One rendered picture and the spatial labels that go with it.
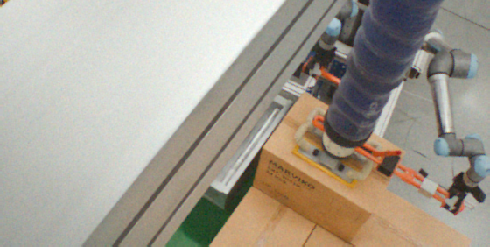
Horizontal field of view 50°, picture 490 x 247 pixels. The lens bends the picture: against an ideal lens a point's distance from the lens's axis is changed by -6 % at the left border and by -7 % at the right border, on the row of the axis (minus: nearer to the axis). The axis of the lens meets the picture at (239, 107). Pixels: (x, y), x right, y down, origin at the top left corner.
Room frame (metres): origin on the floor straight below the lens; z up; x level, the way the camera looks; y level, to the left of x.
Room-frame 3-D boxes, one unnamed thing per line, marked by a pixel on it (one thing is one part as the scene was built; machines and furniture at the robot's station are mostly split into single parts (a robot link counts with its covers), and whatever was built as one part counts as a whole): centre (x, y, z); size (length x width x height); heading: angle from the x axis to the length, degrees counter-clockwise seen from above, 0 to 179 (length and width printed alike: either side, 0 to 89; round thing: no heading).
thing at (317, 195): (1.38, -0.49, 0.74); 0.60 x 0.40 x 0.40; 65
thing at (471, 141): (1.24, -0.99, 1.38); 0.11 x 0.11 x 0.08; 9
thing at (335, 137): (1.38, -0.49, 1.19); 0.23 x 0.23 x 0.04
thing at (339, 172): (1.29, -0.45, 0.97); 0.34 x 0.10 x 0.05; 65
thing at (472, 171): (1.14, -1.02, 1.38); 0.09 x 0.08 x 0.11; 9
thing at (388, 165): (1.27, -0.71, 1.07); 0.10 x 0.08 x 0.06; 155
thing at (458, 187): (1.14, -1.01, 1.22); 0.09 x 0.08 x 0.12; 65
